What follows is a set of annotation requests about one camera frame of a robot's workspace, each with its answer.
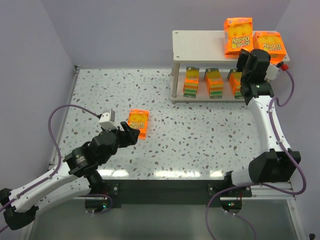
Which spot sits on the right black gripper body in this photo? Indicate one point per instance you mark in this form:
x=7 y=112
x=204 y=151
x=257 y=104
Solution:
x=243 y=62

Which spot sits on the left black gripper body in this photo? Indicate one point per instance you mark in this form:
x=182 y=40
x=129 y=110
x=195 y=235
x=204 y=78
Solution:
x=126 y=136

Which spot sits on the orange Scrub Daddy box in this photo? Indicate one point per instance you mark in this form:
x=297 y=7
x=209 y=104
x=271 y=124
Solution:
x=138 y=119
x=271 y=42
x=238 y=34

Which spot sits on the multicolour sponge stack pack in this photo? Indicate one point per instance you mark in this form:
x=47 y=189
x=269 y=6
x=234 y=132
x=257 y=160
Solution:
x=191 y=82
x=214 y=83
x=234 y=79

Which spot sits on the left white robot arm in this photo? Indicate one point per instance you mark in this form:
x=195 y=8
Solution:
x=19 y=205

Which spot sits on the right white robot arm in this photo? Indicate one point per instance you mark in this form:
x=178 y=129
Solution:
x=277 y=161

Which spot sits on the white two-tier shelf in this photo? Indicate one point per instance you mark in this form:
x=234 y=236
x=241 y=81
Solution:
x=201 y=49

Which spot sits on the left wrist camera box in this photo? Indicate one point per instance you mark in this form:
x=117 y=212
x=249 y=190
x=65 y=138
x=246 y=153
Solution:
x=107 y=120

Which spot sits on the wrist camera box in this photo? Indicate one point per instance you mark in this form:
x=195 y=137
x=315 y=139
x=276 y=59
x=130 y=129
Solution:
x=107 y=120
x=273 y=71

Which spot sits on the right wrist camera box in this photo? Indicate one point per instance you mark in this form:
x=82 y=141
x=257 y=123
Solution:
x=273 y=71

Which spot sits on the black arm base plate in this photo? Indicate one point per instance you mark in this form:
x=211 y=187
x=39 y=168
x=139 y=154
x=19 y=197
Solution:
x=159 y=192

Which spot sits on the left aluminium frame rail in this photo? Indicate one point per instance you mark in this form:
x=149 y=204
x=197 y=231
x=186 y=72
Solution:
x=53 y=157

